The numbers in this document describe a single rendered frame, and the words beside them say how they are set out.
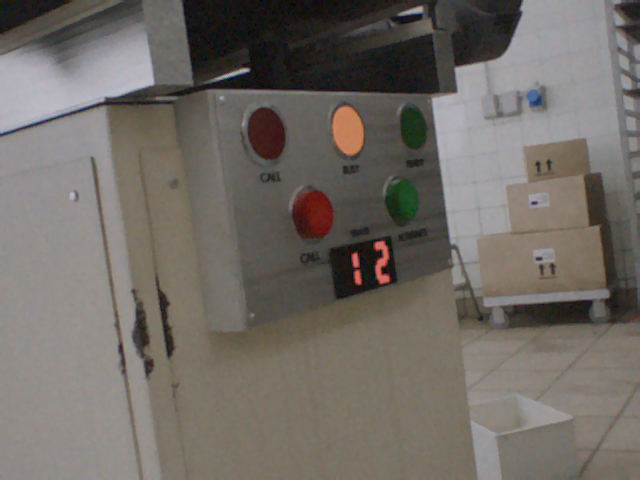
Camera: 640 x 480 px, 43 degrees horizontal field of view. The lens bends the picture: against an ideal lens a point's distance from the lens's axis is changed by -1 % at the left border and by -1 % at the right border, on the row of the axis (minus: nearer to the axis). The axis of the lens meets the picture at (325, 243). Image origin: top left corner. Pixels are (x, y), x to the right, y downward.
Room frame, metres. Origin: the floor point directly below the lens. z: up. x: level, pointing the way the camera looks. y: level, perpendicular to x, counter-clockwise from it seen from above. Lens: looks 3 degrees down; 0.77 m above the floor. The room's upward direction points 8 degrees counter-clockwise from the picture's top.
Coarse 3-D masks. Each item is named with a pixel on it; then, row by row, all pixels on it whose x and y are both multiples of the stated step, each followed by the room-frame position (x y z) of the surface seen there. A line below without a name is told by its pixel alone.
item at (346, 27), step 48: (0, 0) 0.53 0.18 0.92; (48, 0) 0.54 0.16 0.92; (192, 0) 0.60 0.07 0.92; (240, 0) 0.62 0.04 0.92; (288, 0) 0.64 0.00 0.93; (336, 0) 0.67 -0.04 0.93; (384, 0) 0.69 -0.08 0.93; (432, 0) 0.72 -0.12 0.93; (192, 48) 0.74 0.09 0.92; (240, 48) 0.78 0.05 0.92
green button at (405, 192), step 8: (392, 184) 0.58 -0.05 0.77; (400, 184) 0.58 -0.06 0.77; (408, 184) 0.59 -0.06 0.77; (392, 192) 0.58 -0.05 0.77; (400, 192) 0.58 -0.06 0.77; (408, 192) 0.59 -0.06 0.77; (416, 192) 0.60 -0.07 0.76; (392, 200) 0.58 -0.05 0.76; (400, 200) 0.58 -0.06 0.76; (408, 200) 0.59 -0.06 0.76; (416, 200) 0.59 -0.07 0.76; (392, 208) 0.58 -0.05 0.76; (400, 208) 0.58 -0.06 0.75; (408, 208) 0.59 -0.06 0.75; (416, 208) 0.59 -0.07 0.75; (400, 216) 0.58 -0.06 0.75; (408, 216) 0.58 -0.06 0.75
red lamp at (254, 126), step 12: (264, 108) 0.49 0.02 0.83; (252, 120) 0.48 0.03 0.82; (264, 120) 0.49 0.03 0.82; (276, 120) 0.50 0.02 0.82; (252, 132) 0.48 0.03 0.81; (264, 132) 0.49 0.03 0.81; (276, 132) 0.50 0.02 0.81; (252, 144) 0.48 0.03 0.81; (264, 144) 0.49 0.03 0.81; (276, 144) 0.50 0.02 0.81; (264, 156) 0.49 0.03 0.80; (276, 156) 0.50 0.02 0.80
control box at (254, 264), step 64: (192, 128) 0.47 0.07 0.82; (320, 128) 0.53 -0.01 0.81; (384, 128) 0.59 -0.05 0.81; (192, 192) 0.48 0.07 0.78; (256, 192) 0.48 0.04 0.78; (384, 192) 0.58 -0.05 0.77; (256, 256) 0.48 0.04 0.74; (320, 256) 0.52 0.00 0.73; (448, 256) 0.64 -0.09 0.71; (256, 320) 0.47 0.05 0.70
